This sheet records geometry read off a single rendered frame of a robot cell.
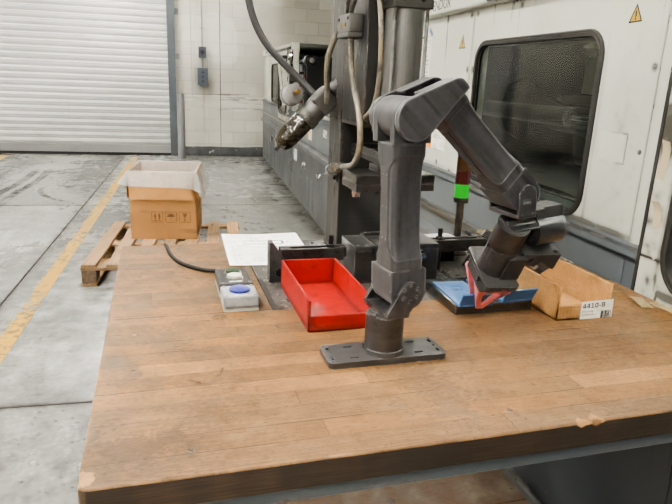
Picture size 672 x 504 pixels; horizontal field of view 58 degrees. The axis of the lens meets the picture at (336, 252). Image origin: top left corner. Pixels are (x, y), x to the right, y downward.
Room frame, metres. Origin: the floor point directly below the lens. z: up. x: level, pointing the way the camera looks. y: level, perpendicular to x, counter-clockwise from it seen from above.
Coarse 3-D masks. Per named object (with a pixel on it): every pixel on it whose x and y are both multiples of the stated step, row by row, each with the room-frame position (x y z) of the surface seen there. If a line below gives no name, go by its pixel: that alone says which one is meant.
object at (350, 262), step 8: (432, 248) 1.32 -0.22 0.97; (352, 256) 1.28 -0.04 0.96; (360, 256) 1.27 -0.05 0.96; (368, 256) 1.28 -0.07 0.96; (432, 256) 1.32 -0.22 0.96; (344, 264) 1.33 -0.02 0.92; (352, 264) 1.28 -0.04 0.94; (360, 264) 1.27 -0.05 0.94; (368, 264) 1.28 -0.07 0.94; (424, 264) 1.32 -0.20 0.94; (432, 264) 1.32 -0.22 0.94; (352, 272) 1.27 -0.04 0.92; (360, 272) 1.27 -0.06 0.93; (368, 272) 1.28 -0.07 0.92; (432, 272) 1.32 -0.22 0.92; (360, 280) 1.27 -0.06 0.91; (368, 280) 1.28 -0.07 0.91
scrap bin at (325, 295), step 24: (288, 264) 1.23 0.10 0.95; (312, 264) 1.25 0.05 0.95; (336, 264) 1.24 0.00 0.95; (288, 288) 1.15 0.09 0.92; (312, 288) 1.21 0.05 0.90; (336, 288) 1.22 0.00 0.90; (360, 288) 1.08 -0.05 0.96; (312, 312) 1.08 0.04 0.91; (336, 312) 1.08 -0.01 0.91; (360, 312) 1.07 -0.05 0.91
